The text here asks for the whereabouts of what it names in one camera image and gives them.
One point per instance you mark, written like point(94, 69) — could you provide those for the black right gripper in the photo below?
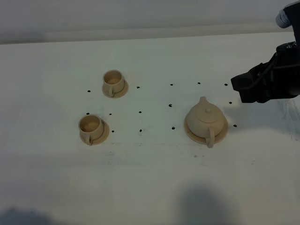
point(277, 79)

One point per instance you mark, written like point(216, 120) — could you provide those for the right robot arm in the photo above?
point(290, 16)

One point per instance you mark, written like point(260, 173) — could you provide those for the far tan teacup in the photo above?
point(113, 81)

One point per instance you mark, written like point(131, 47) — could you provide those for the tan cup saucer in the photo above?
point(103, 136)
point(116, 94)

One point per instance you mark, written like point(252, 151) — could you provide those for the tan teapot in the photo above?
point(205, 120)

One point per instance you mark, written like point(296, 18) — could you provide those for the near tan teacup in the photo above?
point(87, 119)

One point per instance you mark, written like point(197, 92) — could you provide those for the near tan cup saucer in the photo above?
point(103, 136)

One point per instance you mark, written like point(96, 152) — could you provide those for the tan teacup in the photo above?
point(113, 81)
point(87, 119)

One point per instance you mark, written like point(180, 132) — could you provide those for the large tan teapot saucer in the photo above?
point(200, 140)

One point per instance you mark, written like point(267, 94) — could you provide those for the far tan cup saucer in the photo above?
point(116, 94)

